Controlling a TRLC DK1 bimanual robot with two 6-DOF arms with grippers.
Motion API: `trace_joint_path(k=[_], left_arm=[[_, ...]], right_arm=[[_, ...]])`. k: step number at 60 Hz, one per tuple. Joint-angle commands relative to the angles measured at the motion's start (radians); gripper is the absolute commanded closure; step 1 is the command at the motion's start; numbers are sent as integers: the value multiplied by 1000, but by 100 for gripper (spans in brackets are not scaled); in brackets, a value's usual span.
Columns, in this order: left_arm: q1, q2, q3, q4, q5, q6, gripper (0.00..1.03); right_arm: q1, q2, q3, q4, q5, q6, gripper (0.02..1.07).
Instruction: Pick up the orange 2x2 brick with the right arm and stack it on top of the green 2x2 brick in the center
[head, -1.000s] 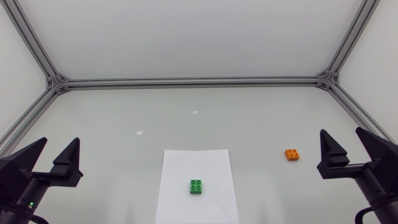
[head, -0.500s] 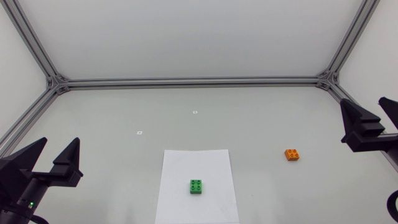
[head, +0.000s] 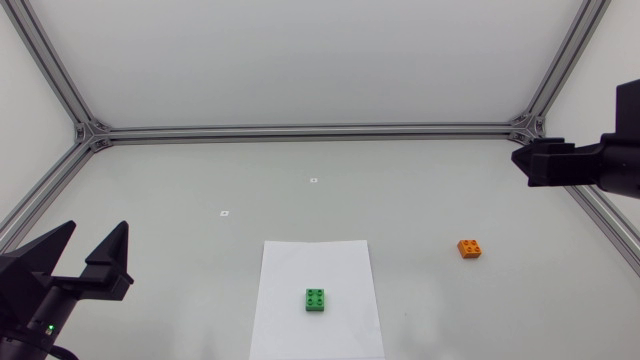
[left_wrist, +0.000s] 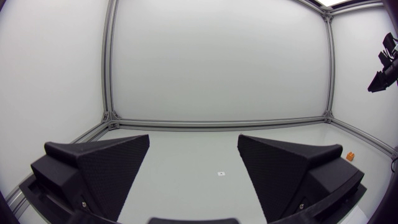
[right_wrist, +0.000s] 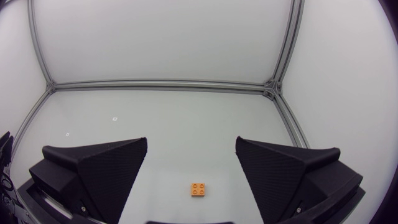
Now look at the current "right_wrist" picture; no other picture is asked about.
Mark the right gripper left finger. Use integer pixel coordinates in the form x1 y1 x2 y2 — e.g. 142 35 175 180
29 136 149 224

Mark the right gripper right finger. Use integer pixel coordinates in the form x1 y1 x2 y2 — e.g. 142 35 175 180
235 136 364 224

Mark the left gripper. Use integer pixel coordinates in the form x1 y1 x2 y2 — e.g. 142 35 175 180
0 131 15 175

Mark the orange toy brick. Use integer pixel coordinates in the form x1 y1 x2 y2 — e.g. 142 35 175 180
190 182 206 198

